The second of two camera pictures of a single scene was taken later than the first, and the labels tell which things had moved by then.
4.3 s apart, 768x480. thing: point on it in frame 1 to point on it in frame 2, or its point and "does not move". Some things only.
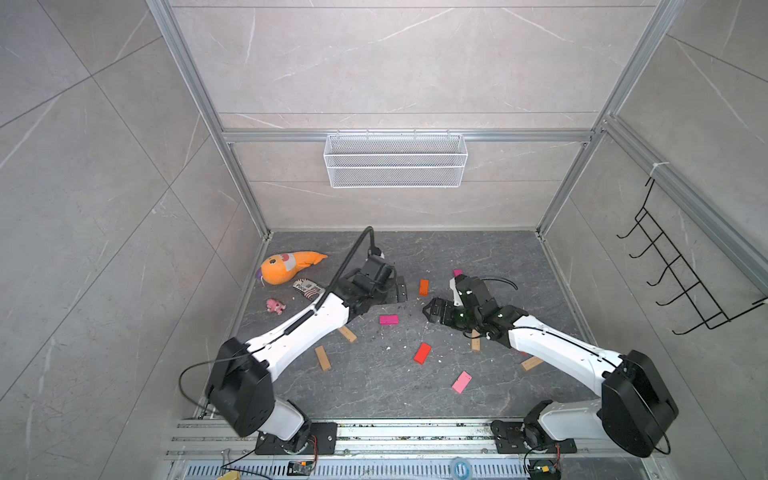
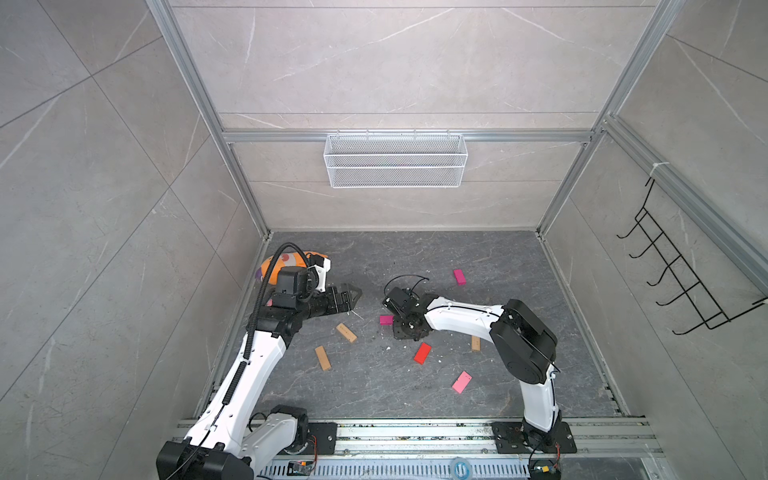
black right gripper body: (465, 320) to (403, 331)
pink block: (462, 382) does not move
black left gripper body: (387, 296) to (316, 305)
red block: (422, 353) does not move
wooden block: (323, 358) does not move
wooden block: (348, 334) does not move
